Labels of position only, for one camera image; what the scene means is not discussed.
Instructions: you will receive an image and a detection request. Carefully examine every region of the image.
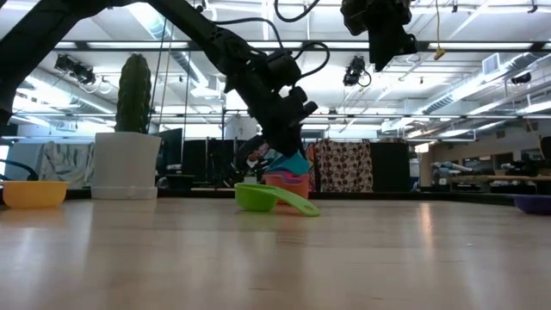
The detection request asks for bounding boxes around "black partition panel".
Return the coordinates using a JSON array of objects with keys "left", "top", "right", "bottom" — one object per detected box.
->
[
  {"left": 183, "top": 138, "right": 253, "bottom": 184},
  {"left": 369, "top": 141, "right": 411, "bottom": 193}
]

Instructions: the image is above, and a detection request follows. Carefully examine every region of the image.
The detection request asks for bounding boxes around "orange measuring cup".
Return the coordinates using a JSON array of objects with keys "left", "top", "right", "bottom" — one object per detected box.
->
[{"left": 262, "top": 170, "right": 311, "bottom": 202}]

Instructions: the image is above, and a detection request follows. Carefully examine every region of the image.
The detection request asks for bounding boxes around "small purple measuring cup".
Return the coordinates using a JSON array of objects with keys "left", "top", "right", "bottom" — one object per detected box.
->
[{"left": 511, "top": 194, "right": 551, "bottom": 216}]

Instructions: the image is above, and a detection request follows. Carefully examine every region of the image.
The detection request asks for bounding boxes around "black ceiling lamp cluster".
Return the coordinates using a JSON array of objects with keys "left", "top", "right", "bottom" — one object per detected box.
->
[{"left": 53, "top": 53, "right": 97, "bottom": 86}]

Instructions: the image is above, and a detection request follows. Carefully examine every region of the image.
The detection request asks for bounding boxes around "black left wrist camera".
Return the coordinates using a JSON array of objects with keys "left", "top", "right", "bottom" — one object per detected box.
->
[{"left": 264, "top": 47, "right": 303, "bottom": 87}]

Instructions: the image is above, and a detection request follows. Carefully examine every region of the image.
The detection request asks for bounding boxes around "person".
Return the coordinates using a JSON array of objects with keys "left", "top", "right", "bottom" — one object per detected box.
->
[{"left": 245, "top": 141, "right": 270, "bottom": 174}]

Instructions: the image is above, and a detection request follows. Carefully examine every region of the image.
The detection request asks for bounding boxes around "teal measuring cup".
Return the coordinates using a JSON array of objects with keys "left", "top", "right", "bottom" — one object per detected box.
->
[{"left": 265, "top": 150, "right": 311, "bottom": 176}]

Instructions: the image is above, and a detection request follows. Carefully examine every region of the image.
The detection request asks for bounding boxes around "brown dotted cloth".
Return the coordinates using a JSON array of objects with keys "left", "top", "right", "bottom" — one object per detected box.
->
[{"left": 313, "top": 139, "right": 375, "bottom": 194}]

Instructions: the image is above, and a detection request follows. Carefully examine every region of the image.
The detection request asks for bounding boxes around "grey patterned cloth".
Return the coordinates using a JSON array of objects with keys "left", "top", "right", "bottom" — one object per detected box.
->
[{"left": 36, "top": 140, "right": 96, "bottom": 189}]

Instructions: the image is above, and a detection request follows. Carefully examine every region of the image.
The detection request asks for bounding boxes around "black monitor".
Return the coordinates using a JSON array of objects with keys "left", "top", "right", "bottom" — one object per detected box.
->
[{"left": 157, "top": 127, "right": 184, "bottom": 176}]

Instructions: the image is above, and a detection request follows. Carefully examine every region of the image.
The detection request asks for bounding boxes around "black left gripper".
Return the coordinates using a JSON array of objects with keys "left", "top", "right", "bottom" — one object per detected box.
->
[{"left": 234, "top": 71, "right": 319, "bottom": 159}]

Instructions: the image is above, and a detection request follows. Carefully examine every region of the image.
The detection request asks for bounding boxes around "black curved cable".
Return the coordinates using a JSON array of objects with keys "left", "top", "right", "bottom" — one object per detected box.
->
[{"left": 0, "top": 158, "right": 40, "bottom": 182}]

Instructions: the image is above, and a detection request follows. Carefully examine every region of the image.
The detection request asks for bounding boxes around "white air vent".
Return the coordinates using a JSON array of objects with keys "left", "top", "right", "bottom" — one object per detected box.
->
[{"left": 481, "top": 53, "right": 501, "bottom": 78}]

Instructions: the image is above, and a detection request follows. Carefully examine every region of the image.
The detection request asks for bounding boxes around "green cactus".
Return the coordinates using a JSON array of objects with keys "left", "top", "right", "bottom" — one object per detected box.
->
[{"left": 115, "top": 53, "right": 152, "bottom": 134}]

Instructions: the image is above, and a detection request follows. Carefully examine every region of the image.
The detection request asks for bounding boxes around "black aluminium table frame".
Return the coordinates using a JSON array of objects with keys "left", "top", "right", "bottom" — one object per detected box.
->
[{"left": 0, "top": 188, "right": 551, "bottom": 207}]

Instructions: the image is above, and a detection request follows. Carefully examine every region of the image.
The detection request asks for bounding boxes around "black ceiling spotlight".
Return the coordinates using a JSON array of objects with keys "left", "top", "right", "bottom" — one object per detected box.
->
[{"left": 342, "top": 54, "right": 373, "bottom": 89}]

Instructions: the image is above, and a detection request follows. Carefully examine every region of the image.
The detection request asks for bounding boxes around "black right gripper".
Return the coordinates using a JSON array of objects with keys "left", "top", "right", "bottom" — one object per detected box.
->
[{"left": 339, "top": 0, "right": 419, "bottom": 73}]

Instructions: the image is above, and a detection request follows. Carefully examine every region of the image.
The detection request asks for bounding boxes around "red measuring cup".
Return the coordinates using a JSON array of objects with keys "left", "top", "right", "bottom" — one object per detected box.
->
[{"left": 263, "top": 171, "right": 310, "bottom": 179}]

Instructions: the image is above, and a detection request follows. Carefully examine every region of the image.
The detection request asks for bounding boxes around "wooden workbench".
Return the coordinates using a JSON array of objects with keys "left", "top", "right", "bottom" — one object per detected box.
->
[{"left": 415, "top": 131, "right": 551, "bottom": 195}]

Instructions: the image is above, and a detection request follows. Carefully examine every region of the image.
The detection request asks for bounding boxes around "colourful patchwork cloth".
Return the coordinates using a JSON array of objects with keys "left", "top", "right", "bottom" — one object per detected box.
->
[{"left": 257, "top": 139, "right": 319, "bottom": 194}]

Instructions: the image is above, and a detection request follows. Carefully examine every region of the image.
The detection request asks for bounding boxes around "green measuring cup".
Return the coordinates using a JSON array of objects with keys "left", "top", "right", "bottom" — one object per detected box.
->
[{"left": 234, "top": 182, "right": 322, "bottom": 218}]

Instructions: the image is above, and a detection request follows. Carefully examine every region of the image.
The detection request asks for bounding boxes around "yellow measuring cup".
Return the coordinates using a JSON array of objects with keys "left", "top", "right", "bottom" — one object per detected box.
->
[{"left": 2, "top": 180, "right": 70, "bottom": 210}]

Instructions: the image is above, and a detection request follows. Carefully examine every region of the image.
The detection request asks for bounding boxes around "white plant pot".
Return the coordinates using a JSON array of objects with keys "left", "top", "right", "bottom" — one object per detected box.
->
[{"left": 90, "top": 131, "right": 163, "bottom": 201}]

